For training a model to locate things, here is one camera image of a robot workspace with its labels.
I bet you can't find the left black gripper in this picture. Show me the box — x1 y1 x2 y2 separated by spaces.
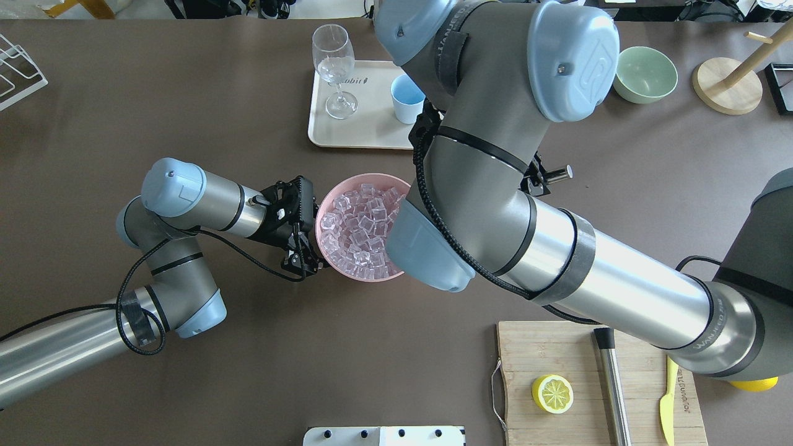
247 176 326 277

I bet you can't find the pink bowl of ice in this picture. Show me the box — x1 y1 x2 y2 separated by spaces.
315 173 409 282

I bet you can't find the silver metal ice scoop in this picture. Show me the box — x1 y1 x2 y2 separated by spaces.
535 165 573 185

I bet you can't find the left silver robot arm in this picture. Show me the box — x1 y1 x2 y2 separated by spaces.
1 157 325 408

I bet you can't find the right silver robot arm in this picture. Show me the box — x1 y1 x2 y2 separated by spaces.
374 1 792 381

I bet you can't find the light blue plastic cup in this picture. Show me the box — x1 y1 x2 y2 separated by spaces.
390 74 427 125

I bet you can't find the white cup rack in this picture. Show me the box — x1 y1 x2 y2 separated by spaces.
1 35 49 111

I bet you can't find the green ceramic bowl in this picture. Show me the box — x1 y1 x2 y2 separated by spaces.
613 47 679 104

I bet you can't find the cream serving tray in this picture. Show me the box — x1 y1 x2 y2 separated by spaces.
307 60 413 151

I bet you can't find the steel muddler black tip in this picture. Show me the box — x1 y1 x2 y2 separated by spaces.
593 327 633 445

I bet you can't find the clear wine glass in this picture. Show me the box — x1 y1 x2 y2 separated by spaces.
312 24 359 120

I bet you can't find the half lemon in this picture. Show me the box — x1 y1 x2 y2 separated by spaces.
532 374 574 414

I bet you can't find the wooden glass holder stand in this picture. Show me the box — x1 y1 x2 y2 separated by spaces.
691 20 792 115

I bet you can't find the yellow plastic knife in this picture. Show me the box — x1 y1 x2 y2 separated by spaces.
658 356 678 445

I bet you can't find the black glass tray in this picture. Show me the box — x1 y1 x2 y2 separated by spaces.
764 63 792 116

